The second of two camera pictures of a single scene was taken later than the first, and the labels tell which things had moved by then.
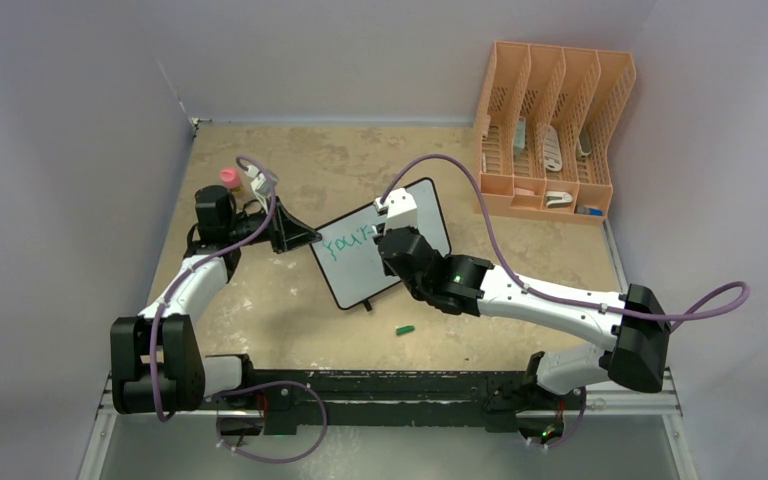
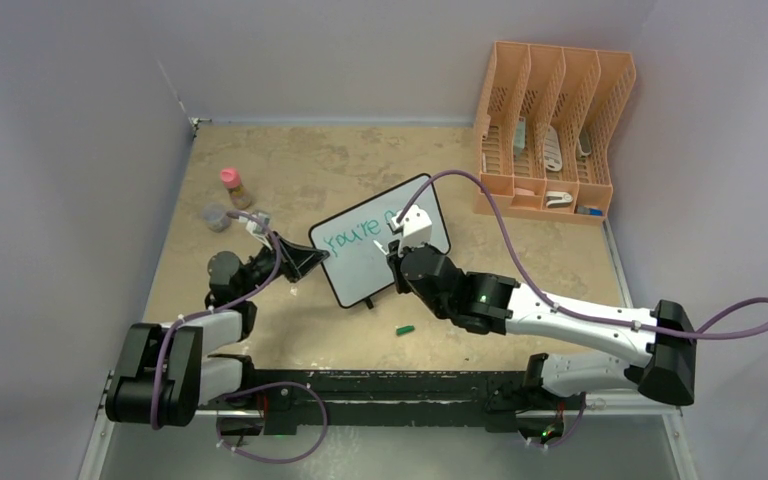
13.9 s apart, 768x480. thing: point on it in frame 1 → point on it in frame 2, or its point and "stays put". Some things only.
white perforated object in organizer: x=552 y=154 stays put
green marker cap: x=404 y=330 stays put
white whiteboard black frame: x=349 y=258 stays put
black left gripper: x=287 y=233 → x=296 y=260
